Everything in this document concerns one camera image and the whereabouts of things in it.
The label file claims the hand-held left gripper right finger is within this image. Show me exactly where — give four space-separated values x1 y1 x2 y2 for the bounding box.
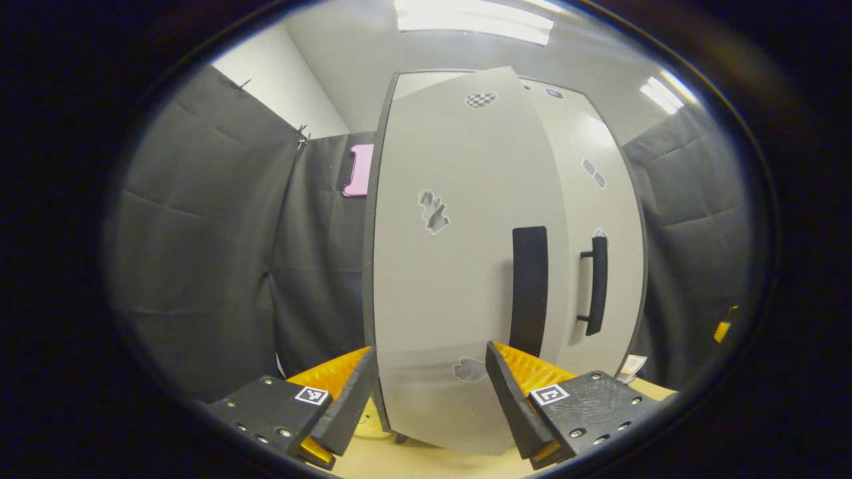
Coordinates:
485 340 666 470

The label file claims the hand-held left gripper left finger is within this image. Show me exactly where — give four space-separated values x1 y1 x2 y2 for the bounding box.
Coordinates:
203 345 379 470

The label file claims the grey shoe cabinet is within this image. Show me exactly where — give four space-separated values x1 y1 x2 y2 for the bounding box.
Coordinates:
361 65 650 456

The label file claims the grey cabinet door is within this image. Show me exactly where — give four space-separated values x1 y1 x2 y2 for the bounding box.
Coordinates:
371 65 574 457
518 79 648 379

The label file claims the white book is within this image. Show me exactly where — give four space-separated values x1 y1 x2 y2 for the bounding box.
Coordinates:
616 355 648 385

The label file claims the small ceiling light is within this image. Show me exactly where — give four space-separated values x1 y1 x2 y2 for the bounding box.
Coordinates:
639 70 700 115

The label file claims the large ceiling light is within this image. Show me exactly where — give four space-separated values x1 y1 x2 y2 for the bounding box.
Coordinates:
394 0 554 46

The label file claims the black left door handle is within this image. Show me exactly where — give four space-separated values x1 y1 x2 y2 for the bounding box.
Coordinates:
509 226 549 358

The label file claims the black door handle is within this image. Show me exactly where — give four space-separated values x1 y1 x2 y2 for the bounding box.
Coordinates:
576 236 609 337
509 226 549 358

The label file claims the black right door handle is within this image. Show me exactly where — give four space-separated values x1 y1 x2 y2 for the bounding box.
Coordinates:
576 236 609 337

